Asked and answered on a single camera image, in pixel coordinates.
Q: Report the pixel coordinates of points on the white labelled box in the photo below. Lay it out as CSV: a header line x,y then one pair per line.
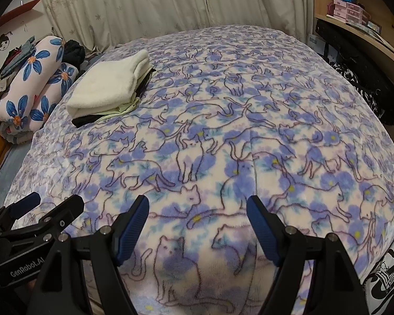
x,y
315,42

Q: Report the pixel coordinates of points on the cartoon head wall sticker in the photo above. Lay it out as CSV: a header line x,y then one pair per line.
x,y
4,42

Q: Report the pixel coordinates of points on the small colourful card box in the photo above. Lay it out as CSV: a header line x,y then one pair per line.
x,y
373,26

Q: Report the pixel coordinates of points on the beige patterned curtain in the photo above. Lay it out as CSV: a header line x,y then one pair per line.
x,y
151,3

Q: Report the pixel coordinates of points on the rolled blue floral quilt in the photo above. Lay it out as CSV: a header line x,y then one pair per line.
x,y
29,82

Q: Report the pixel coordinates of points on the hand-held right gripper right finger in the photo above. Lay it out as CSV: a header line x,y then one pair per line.
x,y
262,229

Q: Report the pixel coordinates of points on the stack of pink boxes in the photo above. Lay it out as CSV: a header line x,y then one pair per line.
x,y
351,11

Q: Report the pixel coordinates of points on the grey clothes pile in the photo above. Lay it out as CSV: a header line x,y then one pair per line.
x,y
19,57

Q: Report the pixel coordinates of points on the light green garment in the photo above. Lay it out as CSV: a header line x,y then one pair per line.
x,y
124,108

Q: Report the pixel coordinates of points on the white fuzzy cardigan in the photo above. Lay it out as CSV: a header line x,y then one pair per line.
x,y
108,82

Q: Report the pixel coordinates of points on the black garment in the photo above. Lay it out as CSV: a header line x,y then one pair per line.
x,y
83,120

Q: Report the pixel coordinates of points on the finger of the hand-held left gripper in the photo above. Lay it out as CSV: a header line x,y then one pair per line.
x,y
26,201
67,210

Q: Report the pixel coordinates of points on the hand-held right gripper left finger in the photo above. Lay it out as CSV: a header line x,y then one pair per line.
x,y
133,229

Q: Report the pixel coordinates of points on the grey blue bed sheet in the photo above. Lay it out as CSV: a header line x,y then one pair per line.
x,y
6,167

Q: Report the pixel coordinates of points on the red wall shelf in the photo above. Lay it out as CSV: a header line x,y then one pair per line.
x,y
24,8

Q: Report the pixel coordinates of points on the purple cat-print blanket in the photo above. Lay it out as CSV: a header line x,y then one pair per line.
x,y
216,105

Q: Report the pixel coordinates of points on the zebra striped cloth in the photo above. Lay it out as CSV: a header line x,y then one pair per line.
x,y
387,279

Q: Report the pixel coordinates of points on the black white patterned cloth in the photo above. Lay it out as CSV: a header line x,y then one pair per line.
x,y
346,72

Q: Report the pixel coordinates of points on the dark clothes pile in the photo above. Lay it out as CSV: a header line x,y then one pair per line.
x,y
74,52

